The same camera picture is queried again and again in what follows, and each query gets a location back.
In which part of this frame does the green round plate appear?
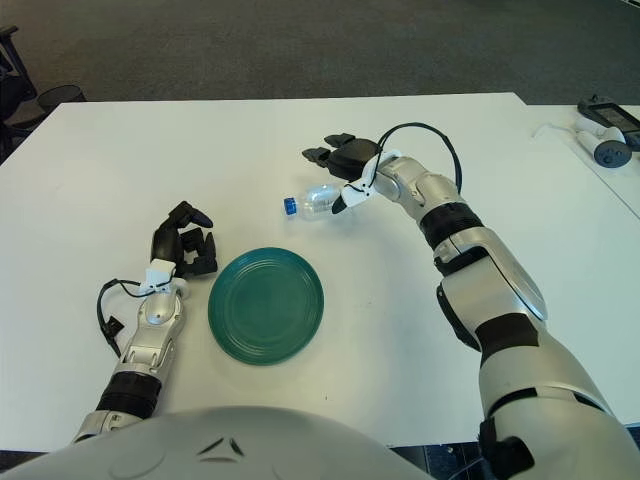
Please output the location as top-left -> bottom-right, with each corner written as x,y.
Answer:
207,246 -> 325,367

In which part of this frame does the black office chair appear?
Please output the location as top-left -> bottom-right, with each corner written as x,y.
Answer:
0,24 -> 39,151

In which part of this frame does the black handheld device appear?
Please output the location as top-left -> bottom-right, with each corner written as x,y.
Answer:
577,94 -> 640,134

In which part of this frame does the clear plastic water bottle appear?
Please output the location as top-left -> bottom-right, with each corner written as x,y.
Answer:
283,183 -> 346,222

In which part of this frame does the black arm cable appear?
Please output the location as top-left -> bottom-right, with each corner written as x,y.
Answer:
95,278 -> 151,359
377,122 -> 464,194

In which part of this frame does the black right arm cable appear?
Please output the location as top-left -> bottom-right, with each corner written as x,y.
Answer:
377,122 -> 464,194

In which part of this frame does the white grey handheld controller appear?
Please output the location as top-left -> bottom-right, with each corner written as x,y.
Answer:
573,117 -> 632,167

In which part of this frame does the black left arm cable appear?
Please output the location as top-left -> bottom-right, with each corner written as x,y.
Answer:
95,278 -> 151,359

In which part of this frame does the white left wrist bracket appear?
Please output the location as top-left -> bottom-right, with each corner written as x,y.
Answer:
139,259 -> 179,294

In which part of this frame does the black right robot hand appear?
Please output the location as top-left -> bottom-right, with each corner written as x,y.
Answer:
302,133 -> 382,215

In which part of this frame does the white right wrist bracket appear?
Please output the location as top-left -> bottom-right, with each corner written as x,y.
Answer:
341,148 -> 401,209

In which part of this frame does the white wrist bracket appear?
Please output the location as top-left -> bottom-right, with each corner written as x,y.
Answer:
139,259 -> 179,294
341,148 -> 401,209

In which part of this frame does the black mesh wastebasket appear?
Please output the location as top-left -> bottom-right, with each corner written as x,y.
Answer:
37,84 -> 87,114

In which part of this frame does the thin white cable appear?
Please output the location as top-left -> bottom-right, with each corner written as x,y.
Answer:
530,122 -> 581,141

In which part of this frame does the grey robot torso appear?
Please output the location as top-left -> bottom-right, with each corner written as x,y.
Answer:
0,405 -> 426,480

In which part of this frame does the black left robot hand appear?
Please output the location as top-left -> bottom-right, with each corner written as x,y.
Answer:
151,200 -> 219,279

